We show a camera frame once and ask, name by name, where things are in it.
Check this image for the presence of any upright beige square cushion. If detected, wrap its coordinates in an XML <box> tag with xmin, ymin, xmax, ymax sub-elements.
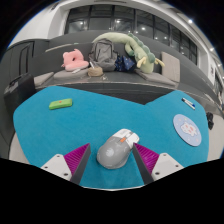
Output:
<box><xmin>161</xmin><ymin>51</ymin><xmax>181</xmax><ymax>83</ymax></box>

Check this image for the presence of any beige round woven basket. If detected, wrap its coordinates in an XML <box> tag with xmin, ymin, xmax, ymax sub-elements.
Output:
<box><xmin>87</xmin><ymin>65</ymin><xmax>104</xmax><ymax>78</ymax></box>

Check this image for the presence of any long grey bench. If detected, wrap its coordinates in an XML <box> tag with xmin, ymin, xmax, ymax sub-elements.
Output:
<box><xmin>29</xmin><ymin>29</ymin><xmax>223</xmax><ymax>108</ymax></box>

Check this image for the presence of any round light blue mouse pad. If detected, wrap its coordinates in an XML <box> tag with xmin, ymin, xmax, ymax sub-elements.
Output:
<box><xmin>172</xmin><ymin>113</ymin><xmax>203</xmax><ymax>147</ymax></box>

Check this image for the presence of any grey and white computer mouse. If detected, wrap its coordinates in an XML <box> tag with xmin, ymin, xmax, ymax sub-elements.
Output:
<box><xmin>96</xmin><ymin>128</ymin><xmax>141</xmax><ymax>170</ymax></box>

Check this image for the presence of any black bag on floor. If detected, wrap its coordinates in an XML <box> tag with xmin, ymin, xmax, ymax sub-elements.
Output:
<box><xmin>205</xmin><ymin>111</ymin><xmax>215</xmax><ymax>131</ymax></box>

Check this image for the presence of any round grey seat cushion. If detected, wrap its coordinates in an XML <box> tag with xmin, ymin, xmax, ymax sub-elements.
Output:
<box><xmin>53</xmin><ymin>68</ymin><xmax>90</xmax><ymax>81</ymax></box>

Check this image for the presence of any small grey square seat cushion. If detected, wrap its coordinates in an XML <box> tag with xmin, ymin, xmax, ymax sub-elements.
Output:
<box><xmin>33</xmin><ymin>71</ymin><xmax>55</xmax><ymax>88</ymax></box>

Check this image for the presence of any white marker with blue cap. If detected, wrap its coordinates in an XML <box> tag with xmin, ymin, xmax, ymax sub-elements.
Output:
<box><xmin>182</xmin><ymin>97</ymin><xmax>197</xmax><ymax>109</ymax></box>

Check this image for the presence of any black suitcase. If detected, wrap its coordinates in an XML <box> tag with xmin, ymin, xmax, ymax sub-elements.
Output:
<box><xmin>3</xmin><ymin>73</ymin><xmax>37</xmax><ymax>116</ymax></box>

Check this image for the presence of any grey backpack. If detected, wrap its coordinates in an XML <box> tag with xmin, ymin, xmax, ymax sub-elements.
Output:
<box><xmin>88</xmin><ymin>38</ymin><xmax>118</xmax><ymax>72</ymax></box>

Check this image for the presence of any green dragon plush toy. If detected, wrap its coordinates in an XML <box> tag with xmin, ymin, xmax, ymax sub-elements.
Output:
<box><xmin>91</xmin><ymin>31</ymin><xmax>166</xmax><ymax>74</ymax></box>

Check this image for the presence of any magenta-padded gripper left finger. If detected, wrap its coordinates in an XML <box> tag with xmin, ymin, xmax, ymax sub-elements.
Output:
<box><xmin>41</xmin><ymin>143</ymin><xmax>92</xmax><ymax>186</ymax></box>

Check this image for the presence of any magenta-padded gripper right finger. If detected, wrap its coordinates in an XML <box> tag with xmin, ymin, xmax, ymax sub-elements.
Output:
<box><xmin>131</xmin><ymin>142</ymin><xmax>184</xmax><ymax>185</ymax></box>

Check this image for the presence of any dark blue patterned bag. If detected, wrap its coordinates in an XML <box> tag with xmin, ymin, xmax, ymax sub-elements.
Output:
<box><xmin>114</xmin><ymin>54</ymin><xmax>137</xmax><ymax>73</ymax></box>

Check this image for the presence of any flat grey seat cushion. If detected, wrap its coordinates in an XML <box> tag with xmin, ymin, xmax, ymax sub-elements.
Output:
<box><xmin>134</xmin><ymin>68</ymin><xmax>178</xmax><ymax>88</ymax></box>

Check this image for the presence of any green eraser block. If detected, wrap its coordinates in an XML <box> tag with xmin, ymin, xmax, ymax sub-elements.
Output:
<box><xmin>48</xmin><ymin>98</ymin><xmax>74</xmax><ymax>111</ymax></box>

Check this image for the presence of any pink plush cushion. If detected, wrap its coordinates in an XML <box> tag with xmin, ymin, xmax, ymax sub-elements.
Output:
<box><xmin>61</xmin><ymin>48</ymin><xmax>90</xmax><ymax>72</ymax></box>

